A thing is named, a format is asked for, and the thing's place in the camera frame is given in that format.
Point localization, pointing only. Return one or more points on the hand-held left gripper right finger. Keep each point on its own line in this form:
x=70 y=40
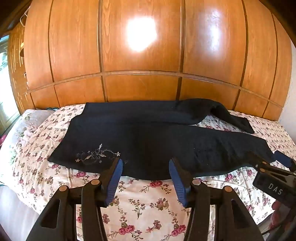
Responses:
x=177 y=176

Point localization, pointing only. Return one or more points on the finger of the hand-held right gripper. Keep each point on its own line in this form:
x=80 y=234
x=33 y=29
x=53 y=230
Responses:
x=283 y=159
x=260 y=160

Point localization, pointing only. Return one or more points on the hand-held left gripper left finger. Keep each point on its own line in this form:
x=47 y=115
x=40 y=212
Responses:
x=115 y=174

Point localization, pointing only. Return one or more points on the black pants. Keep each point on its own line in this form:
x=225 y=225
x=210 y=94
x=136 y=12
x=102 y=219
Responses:
x=143 y=136

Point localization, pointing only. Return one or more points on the person's right hand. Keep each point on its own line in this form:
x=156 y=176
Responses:
x=277 y=214

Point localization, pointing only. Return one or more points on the floral bedspread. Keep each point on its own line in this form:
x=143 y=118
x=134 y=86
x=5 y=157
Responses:
x=143 y=204

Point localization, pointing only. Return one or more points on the floral pillow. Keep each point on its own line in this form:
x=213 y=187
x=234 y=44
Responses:
x=20 y=136

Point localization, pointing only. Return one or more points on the wooden wardrobe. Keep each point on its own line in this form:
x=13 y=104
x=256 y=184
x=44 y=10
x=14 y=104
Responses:
x=143 y=58

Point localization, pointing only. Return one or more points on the window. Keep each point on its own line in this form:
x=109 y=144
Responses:
x=5 y=92

